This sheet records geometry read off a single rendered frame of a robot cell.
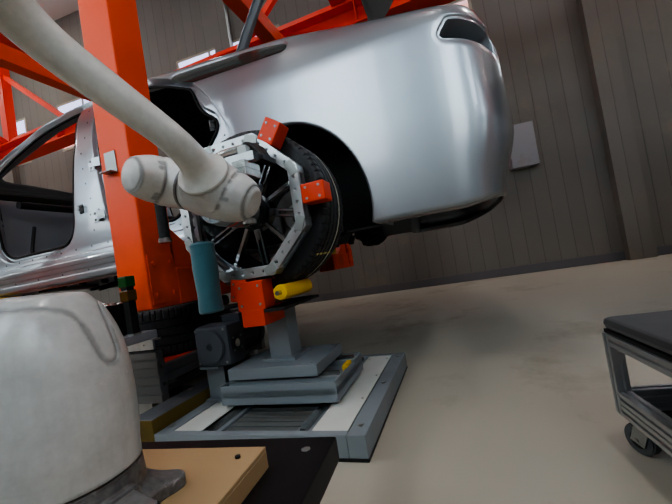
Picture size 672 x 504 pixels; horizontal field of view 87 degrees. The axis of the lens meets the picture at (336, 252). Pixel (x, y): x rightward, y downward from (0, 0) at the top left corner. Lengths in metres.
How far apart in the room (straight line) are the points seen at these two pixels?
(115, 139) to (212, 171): 1.06
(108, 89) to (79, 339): 0.39
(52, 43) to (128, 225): 1.04
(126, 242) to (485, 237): 4.85
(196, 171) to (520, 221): 5.30
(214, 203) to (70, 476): 0.46
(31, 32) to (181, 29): 7.56
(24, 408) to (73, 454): 0.07
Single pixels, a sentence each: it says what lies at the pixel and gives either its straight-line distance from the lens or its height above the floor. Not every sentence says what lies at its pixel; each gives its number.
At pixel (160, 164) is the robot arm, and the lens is 0.84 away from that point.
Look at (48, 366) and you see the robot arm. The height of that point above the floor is 0.53.
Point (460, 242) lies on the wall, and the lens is 5.62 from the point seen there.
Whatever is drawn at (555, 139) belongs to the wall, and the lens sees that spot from 6.03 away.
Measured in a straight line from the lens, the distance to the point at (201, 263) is 1.36.
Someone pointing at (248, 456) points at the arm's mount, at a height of 0.33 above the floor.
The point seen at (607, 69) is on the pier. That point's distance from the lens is 6.34.
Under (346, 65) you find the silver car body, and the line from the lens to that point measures 1.87.
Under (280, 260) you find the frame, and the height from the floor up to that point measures 0.63.
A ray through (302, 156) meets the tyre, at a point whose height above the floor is 1.01.
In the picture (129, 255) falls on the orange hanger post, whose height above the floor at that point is 0.75.
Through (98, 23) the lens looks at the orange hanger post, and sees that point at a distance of 1.99.
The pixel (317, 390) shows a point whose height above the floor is 0.14.
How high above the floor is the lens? 0.58
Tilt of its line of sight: 2 degrees up
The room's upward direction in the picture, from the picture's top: 9 degrees counter-clockwise
